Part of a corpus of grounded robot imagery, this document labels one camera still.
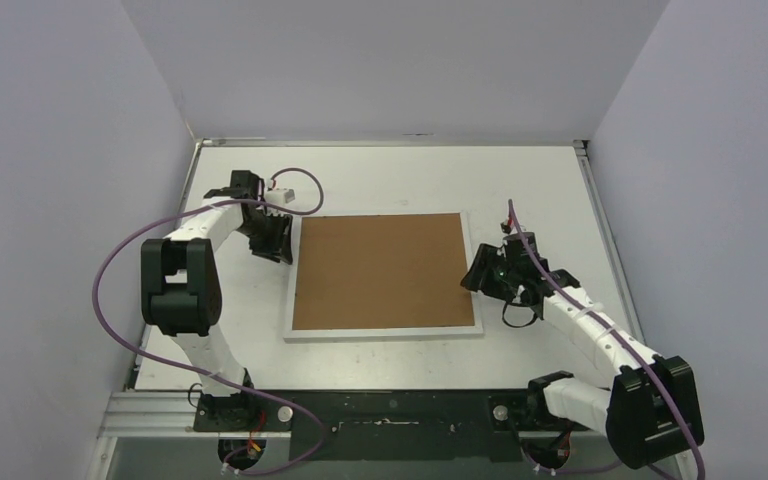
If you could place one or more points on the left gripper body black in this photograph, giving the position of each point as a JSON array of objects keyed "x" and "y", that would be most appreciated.
[{"x": 267, "y": 234}]

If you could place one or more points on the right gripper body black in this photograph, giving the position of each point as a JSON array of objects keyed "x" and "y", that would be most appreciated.
[{"x": 485, "y": 277}]

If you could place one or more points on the white brown backing board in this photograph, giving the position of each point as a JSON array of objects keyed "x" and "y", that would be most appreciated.
[{"x": 384, "y": 272}]

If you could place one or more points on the white picture frame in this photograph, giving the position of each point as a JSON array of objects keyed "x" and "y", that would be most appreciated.
[{"x": 384, "y": 334}]

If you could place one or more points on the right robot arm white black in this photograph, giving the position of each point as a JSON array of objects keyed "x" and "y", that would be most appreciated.
[{"x": 647, "y": 410}]

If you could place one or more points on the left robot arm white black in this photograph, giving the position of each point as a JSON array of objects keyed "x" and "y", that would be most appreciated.
[{"x": 181, "y": 293}]

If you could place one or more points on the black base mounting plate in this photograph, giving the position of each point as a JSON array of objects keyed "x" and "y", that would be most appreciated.
[{"x": 314, "y": 443}]

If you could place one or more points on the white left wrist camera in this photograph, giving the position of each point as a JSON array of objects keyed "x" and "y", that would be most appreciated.
[{"x": 281, "y": 197}]

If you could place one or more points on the aluminium front rail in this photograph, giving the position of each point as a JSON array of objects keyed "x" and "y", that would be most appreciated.
[{"x": 152, "y": 417}]

